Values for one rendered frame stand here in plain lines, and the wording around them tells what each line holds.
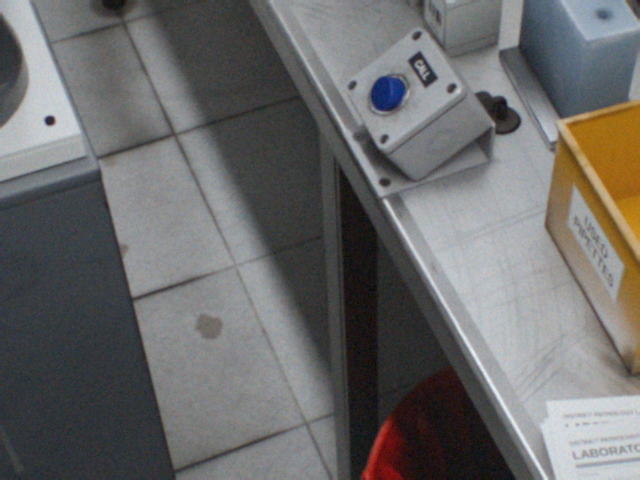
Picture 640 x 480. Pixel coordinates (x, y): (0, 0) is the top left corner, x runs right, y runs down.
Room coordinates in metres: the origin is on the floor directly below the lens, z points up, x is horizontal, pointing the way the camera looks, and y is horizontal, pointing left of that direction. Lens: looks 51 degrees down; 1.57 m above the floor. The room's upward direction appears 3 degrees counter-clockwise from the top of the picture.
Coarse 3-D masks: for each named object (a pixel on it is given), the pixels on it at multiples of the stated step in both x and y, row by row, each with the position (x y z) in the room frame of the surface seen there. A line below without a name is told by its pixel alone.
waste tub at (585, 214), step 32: (576, 128) 0.57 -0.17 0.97; (608, 128) 0.57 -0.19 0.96; (576, 160) 0.54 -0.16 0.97; (608, 160) 0.57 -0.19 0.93; (576, 192) 0.53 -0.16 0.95; (608, 192) 0.57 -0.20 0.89; (544, 224) 0.56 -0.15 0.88; (576, 224) 0.53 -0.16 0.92; (608, 224) 0.49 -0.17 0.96; (576, 256) 0.52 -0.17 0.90; (608, 256) 0.49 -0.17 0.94; (608, 288) 0.48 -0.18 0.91; (608, 320) 0.47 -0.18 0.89
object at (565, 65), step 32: (544, 0) 0.70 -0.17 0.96; (576, 0) 0.68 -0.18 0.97; (608, 0) 0.67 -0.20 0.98; (544, 32) 0.69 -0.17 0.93; (576, 32) 0.65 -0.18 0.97; (608, 32) 0.64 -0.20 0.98; (512, 64) 0.71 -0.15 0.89; (544, 64) 0.69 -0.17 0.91; (576, 64) 0.64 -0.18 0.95; (608, 64) 0.64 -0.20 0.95; (544, 96) 0.68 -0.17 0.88; (576, 96) 0.64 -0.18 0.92; (608, 96) 0.64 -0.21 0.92; (544, 128) 0.65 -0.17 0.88
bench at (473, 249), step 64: (256, 0) 0.84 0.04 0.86; (320, 0) 0.81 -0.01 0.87; (384, 0) 0.81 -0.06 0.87; (512, 0) 0.80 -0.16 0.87; (320, 64) 0.74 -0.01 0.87; (320, 128) 0.70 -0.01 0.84; (448, 192) 0.60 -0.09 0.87; (512, 192) 0.60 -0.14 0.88; (448, 256) 0.54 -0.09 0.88; (512, 256) 0.54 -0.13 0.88; (448, 320) 0.49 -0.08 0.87; (512, 320) 0.49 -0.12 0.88; (576, 320) 0.49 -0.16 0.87; (512, 384) 0.44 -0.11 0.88; (576, 384) 0.44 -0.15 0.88; (512, 448) 0.40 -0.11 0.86
